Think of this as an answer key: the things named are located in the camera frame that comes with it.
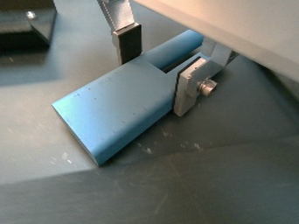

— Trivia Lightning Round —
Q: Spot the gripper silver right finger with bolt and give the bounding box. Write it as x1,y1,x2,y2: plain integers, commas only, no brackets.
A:
173,38,239,116

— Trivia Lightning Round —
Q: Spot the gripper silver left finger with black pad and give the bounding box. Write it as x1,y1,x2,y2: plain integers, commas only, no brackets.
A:
98,0,143,65

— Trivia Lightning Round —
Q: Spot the light blue forked peg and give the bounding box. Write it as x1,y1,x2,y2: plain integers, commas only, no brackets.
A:
53,30,203,165

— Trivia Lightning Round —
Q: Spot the black regrasp fixture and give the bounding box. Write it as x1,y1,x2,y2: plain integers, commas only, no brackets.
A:
0,0,58,54

